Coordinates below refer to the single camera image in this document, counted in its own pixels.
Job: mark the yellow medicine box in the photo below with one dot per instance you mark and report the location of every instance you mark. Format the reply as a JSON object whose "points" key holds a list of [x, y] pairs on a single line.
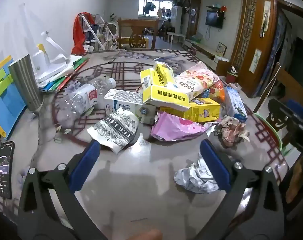
{"points": [[164, 90]]}

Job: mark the framed picture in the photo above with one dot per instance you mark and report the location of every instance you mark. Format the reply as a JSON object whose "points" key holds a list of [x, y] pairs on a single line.
{"points": [[222, 49]]}

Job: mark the dark wooden carved chair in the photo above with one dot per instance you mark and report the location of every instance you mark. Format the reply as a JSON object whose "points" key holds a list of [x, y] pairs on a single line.
{"points": [[286, 85]]}

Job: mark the yellow juice carton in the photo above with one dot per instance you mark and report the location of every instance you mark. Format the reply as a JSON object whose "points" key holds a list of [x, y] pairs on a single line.
{"points": [[204, 110]]}

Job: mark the wall television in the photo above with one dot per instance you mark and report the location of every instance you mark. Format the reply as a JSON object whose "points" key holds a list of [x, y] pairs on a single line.
{"points": [[214, 19]]}

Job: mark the blue folder with green clips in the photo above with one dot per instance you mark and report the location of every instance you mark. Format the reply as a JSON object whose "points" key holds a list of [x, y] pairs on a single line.
{"points": [[6, 105]]}

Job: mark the red cloth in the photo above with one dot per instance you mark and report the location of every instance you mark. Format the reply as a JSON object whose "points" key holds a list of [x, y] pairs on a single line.
{"points": [[79, 35]]}

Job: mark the white step ladder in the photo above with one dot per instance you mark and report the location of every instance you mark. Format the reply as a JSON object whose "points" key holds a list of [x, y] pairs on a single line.
{"points": [[101, 33]]}

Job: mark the newspaper ball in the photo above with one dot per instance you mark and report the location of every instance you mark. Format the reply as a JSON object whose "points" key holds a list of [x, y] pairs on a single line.
{"points": [[231, 131]]}

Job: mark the red basin with green rim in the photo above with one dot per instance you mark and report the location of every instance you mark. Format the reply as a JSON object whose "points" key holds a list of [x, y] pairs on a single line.
{"points": [[270, 130]]}

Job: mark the white grey milk carton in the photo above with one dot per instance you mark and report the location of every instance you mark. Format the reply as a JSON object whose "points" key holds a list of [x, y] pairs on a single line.
{"points": [[122, 98]]}

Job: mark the pink snack bag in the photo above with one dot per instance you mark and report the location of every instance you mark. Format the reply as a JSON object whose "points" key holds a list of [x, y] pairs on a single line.
{"points": [[196, 77]]}

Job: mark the low television cabinet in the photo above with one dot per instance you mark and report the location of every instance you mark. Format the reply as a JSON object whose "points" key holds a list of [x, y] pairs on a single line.
{"points": [[206, 52]]}

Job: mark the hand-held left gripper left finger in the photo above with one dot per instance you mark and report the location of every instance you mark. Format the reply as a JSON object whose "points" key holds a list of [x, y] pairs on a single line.
{"points": [[85, 165]]}

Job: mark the red bucket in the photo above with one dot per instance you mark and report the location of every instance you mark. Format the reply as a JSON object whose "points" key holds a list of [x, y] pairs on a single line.
{"points": [[232, 75]]}

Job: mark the silver foil wrapper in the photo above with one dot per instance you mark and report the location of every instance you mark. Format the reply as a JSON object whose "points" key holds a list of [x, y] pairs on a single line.
{"points": [[195, 177]]}

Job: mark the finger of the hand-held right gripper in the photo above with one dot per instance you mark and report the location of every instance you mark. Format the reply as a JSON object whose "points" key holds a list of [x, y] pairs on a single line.
{"points": [[295, 117]]}

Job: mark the wooden lattice partition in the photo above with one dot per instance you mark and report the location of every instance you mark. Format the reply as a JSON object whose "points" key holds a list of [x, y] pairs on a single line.
{"points": [[256, 42]]}

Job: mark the clear plastic bottle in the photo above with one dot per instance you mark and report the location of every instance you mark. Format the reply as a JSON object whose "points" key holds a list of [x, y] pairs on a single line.
{"points": [[79, 100]]}

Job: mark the orange snack packet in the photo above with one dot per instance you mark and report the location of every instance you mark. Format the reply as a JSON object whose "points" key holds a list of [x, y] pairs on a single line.
{"points": [[217, 90]]}

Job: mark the black-white patterned wrapper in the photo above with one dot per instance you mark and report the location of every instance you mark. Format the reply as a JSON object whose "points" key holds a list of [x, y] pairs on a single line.
{"points": [[115, 130]]}

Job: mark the small white table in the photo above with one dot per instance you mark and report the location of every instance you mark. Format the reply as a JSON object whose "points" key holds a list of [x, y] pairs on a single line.
{"points": [[176, 36]]}

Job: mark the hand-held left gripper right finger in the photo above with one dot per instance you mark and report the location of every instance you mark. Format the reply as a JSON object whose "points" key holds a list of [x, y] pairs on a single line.
{"points": [[215, 165]]}

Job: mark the blue white milk carton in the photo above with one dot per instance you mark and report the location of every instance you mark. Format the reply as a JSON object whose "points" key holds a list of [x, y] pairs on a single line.
{"points": [[235, 103]]}

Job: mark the steel tumbler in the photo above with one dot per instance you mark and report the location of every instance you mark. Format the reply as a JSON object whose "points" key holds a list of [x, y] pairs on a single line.
{"points": [[25, 82]]}

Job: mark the pink plastic bag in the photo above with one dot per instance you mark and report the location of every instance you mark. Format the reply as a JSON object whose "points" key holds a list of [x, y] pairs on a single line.
{"points": [[176, 126]]}

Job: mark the person's left hand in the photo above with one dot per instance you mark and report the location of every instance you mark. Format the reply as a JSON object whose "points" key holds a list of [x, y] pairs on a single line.
{"points": [[149, 235]]}

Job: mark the round wall clock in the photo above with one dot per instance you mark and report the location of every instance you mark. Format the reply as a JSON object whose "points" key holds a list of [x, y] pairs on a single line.
{"points": [[193, 12]]}

